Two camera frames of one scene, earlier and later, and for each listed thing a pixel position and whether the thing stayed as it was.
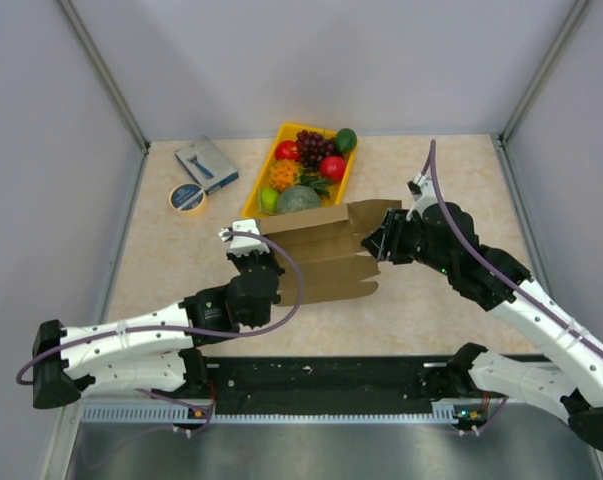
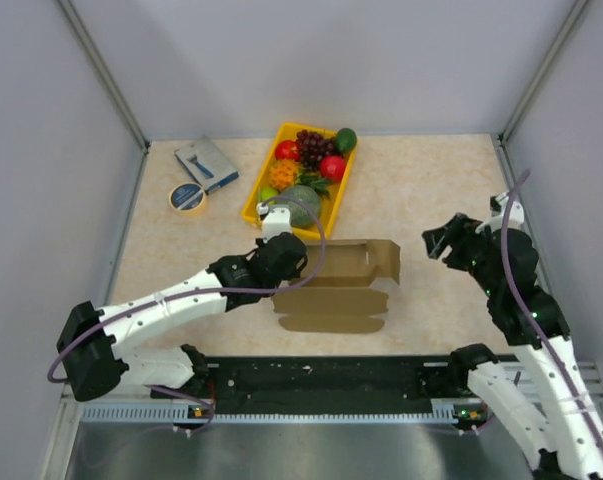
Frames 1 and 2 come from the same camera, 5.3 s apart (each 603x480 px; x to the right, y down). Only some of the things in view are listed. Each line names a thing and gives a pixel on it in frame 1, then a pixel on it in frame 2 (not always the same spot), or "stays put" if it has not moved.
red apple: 287,150 stays put
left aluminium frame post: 93,53 stays put
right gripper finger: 392,238 to 460,233
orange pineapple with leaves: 284,174 stays put
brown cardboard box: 327,245 to 341,296
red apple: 332,168 stays put
